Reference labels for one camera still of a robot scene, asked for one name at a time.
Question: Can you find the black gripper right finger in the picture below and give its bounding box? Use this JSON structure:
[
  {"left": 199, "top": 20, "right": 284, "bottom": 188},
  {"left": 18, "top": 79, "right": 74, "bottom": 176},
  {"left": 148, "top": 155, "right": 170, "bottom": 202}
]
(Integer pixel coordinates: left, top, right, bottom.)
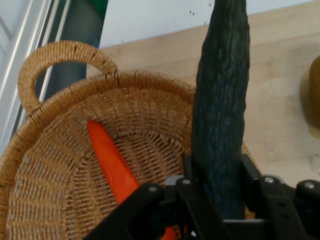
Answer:
[{"left": 240, "top": 153, "right": 320, "bottom": 240}]

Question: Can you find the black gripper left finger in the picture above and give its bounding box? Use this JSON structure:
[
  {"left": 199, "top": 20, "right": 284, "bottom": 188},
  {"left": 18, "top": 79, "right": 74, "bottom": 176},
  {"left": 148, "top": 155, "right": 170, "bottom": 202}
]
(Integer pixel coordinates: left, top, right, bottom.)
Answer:
[{"left": 81, "top": 154, "right": 234, "bottom": 240}]

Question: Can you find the long dark green cucumber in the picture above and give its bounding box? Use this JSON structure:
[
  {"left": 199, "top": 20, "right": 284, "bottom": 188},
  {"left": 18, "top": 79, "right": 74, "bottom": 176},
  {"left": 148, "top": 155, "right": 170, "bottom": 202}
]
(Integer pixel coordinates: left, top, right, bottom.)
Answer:
[{"left": 190, "top": 0, "right": 251, "bottom": 221}]

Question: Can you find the orange toy carrot green top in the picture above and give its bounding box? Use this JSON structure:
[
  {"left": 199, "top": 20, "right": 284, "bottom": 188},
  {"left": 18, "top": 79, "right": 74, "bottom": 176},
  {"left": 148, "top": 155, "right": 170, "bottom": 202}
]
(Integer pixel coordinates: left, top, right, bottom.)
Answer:
[{"left": 86, "top": 120, "right": 188, "bottom": 240}]

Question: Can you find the brown yellow potato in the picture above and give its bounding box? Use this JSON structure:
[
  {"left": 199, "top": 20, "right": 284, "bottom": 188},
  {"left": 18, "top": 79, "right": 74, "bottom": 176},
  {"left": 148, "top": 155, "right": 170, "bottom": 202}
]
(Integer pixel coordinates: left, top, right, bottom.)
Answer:
[{"left": 299, "top": 55, "right": 320, "bottom": 139}]

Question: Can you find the wooden cutting board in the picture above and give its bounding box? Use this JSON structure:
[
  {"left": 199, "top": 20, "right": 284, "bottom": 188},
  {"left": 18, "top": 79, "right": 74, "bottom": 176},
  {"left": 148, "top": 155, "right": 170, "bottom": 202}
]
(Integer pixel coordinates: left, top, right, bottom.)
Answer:
[{"left": 86, "top": 1, "right": 320, "bottom": 182}]

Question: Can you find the woven wicker basket with handle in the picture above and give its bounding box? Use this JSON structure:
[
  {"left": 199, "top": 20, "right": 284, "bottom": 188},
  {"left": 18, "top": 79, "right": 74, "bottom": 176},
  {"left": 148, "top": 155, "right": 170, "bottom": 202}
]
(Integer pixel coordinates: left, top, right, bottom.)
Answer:
[{"left": 0, "top": 40, "right": 257, "bottom": 240}]

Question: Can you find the aluminium wall rail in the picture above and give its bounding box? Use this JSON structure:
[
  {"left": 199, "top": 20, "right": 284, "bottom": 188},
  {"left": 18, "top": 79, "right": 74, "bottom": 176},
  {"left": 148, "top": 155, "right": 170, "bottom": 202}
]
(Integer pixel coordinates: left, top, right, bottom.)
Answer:
[{"left": 0, "top": 0, "right": 72, "bottom": 153}]

